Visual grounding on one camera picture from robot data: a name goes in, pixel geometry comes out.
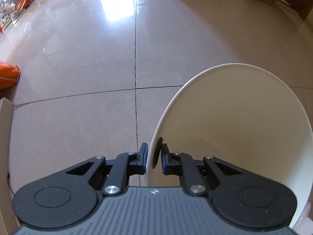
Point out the cardboard box at left edge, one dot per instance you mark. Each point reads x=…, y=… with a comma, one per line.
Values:
x=8, y=219

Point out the cream white plastic bin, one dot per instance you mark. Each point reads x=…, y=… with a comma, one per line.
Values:
x=243, y=115

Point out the orange plastic bag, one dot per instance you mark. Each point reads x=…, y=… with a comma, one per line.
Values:
x=9, y=75

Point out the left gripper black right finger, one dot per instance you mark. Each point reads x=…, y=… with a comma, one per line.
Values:
x=238, y=196

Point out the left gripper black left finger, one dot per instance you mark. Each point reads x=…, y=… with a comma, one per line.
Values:
x=70, y=196

